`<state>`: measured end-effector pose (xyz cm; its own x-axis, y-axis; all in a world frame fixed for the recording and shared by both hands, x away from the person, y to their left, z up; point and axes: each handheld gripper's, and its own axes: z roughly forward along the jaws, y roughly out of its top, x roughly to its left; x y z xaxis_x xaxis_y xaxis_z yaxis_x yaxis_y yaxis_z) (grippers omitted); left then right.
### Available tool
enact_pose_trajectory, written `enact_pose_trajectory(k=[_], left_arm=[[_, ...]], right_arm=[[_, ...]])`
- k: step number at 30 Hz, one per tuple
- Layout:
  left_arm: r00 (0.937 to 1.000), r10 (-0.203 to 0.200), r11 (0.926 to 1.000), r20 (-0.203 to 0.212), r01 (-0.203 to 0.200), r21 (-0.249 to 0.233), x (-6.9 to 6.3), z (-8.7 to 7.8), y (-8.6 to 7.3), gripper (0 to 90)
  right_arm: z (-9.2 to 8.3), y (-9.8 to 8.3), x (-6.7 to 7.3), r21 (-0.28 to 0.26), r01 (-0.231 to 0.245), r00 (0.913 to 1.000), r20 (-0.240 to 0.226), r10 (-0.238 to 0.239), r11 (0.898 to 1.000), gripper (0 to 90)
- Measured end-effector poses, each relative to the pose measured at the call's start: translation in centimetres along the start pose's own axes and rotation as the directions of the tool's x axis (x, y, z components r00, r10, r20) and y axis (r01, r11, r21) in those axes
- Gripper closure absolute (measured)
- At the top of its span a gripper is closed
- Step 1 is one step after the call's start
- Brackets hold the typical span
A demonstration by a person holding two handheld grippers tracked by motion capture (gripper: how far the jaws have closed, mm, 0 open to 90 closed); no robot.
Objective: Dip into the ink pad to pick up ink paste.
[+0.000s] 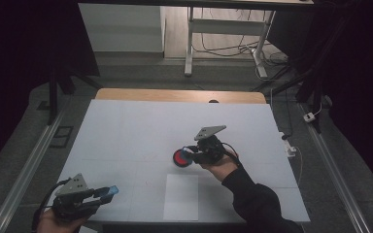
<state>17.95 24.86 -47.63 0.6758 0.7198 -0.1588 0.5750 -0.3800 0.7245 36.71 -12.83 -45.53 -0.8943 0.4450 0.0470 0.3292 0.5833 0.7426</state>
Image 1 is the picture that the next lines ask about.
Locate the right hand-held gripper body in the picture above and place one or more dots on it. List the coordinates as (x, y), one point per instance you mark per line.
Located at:
(209, 145)

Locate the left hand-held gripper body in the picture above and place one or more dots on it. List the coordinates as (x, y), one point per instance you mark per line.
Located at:
(69, 200)

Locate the red round ink pad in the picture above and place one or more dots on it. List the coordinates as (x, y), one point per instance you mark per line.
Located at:
(180, 159)

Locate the blue stamp cap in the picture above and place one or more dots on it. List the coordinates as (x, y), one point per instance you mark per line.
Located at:
(112, 191)

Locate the person's right hand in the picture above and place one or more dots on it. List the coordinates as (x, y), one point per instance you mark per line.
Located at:
(220, 168)

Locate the person's left hand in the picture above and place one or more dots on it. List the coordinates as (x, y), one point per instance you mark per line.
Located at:
(56, 225)

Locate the white paper sheet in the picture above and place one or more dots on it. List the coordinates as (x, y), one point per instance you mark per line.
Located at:
(181, 197)

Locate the wooden table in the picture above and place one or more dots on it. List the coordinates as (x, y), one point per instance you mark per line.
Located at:
(175, 95)

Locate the white table cover board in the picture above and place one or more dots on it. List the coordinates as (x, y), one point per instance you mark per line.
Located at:
(136, 129)

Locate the white power adapter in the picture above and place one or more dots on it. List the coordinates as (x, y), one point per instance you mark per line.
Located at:
(309, 117)

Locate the black metal stand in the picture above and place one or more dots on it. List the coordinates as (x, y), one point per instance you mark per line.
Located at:
(53, 93)

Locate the black tripod stand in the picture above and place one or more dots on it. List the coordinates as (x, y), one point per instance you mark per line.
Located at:
(307, 81)

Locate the white cabinet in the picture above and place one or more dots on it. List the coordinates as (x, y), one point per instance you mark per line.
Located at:
(119, 27)

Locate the black curtain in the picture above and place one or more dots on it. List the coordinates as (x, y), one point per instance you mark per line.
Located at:
(362, 97)
(19, 64)

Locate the aluminium rail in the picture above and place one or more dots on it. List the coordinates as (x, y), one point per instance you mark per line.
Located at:
(22, 176)
(336, 181)

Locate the white desk frame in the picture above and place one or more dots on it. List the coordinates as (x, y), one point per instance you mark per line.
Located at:
(226, 27)

